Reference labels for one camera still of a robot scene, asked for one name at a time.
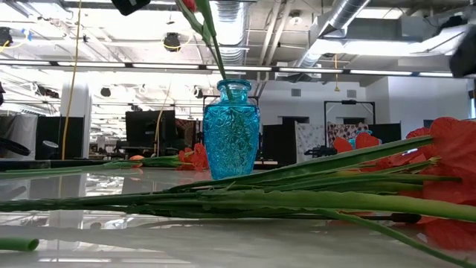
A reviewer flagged grey lamp head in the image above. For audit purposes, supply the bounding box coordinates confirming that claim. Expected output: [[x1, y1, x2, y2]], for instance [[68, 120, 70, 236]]
[[40, 140, 60, 161]]

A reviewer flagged black screen panel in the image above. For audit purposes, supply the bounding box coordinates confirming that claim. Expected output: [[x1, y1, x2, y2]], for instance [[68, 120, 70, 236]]
[[125, 110, 177, 158]]

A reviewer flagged black frame stand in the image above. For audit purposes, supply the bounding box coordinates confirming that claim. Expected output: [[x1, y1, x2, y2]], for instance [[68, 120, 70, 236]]
[[323, 99, 376, 130]]

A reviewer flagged yellow cable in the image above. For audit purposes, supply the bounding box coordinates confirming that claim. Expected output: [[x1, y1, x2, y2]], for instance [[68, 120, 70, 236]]
[[60, 0, 83, 161]]

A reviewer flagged white patterned cloth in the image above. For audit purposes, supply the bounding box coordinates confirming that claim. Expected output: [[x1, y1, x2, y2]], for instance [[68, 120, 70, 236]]
[[295, 122, 329, 162]]

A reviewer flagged black curved cable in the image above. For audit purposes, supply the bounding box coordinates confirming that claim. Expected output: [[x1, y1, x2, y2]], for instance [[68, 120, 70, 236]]
[[0, 137, 31, 157]]

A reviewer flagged grey curtain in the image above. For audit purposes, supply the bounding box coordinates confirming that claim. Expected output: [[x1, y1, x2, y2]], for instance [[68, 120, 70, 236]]
[[0, 113, 38, 161]]

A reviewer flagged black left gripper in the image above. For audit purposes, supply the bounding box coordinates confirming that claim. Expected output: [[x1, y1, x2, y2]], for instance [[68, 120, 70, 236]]
[[110, 0, 152, 16]]

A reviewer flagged blue glass vase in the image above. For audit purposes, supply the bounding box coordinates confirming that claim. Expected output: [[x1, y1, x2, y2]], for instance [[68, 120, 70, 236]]
[[202, 78, 261, 181], [347, 129, 373, 150]]

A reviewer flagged red flower bunch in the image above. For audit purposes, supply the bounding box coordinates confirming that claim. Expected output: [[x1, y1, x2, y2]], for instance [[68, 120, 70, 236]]
[[0, 116, 476, 268]]

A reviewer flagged bar with strip lights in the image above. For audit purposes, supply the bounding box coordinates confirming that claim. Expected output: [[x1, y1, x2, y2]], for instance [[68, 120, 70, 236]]
[[0, 58, 476, 79]]

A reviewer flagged orange tulip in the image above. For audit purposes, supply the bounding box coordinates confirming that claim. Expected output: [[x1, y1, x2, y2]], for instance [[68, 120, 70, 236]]
[[128, 153, 181, 168], [0, 237, 40, 255]]

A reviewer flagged black partition panel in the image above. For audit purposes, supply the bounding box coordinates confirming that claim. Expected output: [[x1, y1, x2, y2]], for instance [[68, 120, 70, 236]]
[[367, 122, 402, 144], [262, 117, 298, 165], [35, 116, 85, 161]]

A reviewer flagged red tulip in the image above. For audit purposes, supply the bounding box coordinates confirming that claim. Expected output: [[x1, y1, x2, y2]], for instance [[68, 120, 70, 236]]
[[174, 0, 235, 101], [3, 143, 210, 174]]

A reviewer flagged dotted cloth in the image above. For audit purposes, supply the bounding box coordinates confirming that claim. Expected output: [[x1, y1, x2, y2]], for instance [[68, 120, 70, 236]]
[[327, 122, 370, 139]]

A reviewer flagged white pillar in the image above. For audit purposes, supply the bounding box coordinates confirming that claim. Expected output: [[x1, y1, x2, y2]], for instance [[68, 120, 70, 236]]
[[61, 80, 92, 161]]

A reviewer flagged mandala tapestry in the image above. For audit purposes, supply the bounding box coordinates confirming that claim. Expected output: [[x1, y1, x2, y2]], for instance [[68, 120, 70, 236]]
[[174, 118, 199, 150]]

